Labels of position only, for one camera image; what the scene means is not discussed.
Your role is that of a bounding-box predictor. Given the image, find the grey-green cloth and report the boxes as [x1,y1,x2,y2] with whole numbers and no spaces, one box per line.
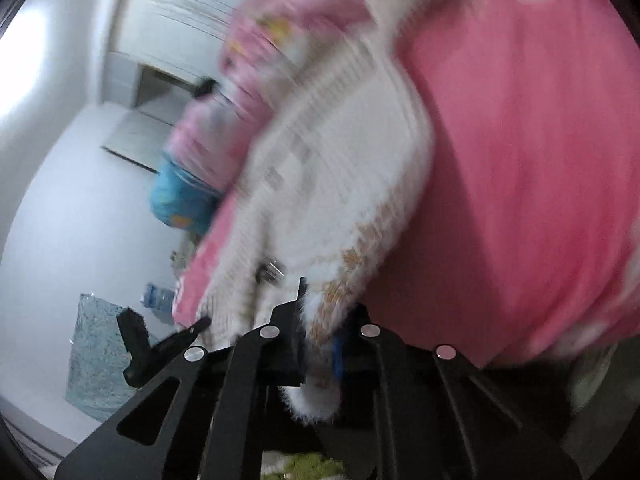
[169,246,197,277]

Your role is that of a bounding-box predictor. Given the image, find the white wardrobe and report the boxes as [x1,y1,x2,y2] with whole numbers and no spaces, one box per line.
[102,0,281,171]

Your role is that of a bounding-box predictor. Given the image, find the pink floral quilt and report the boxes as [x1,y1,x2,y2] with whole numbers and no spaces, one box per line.
[167,0,381,201]

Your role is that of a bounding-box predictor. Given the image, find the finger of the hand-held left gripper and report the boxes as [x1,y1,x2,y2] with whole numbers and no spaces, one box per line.
[146,316,212,361]

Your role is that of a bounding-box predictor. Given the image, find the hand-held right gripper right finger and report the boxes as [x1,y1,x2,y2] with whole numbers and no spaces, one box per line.
[331,304,584,480]

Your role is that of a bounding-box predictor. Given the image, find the beige white checked sweater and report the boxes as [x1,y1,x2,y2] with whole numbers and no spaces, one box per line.
[197,0,566,423]

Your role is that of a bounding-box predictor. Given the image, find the pale patterned cloth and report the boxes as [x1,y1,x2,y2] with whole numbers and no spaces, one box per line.
[569,344,622,413]

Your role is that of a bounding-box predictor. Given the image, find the pink floral bed sheet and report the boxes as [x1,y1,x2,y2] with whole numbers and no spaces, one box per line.
[172,0,640,368]

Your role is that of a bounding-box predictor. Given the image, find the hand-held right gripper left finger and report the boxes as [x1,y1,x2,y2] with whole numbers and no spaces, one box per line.
[55,277,309,480]

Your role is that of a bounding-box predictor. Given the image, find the clear water bottle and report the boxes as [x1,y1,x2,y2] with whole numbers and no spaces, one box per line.
[142,282,177,312]

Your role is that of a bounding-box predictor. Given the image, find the teal patterned panel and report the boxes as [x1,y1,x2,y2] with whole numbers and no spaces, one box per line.
[65,292,147,422]

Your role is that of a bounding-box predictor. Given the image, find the blue pillow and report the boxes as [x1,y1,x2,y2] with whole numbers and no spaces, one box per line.
[150,155,227,237]

